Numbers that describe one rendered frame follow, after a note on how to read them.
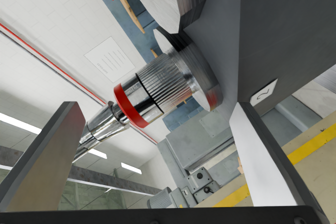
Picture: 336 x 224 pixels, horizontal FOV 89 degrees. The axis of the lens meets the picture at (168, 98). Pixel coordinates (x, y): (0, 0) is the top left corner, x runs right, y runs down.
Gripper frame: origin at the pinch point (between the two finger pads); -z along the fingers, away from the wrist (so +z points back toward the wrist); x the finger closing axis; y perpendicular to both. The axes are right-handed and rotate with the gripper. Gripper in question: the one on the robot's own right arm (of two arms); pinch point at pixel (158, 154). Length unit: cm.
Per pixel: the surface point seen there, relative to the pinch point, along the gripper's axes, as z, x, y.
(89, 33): -396, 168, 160
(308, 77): -7.9, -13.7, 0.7
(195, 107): -472, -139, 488
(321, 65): -8.1, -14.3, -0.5
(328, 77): -16.7, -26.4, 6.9
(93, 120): -5.2, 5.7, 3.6
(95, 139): -4.2, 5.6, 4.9
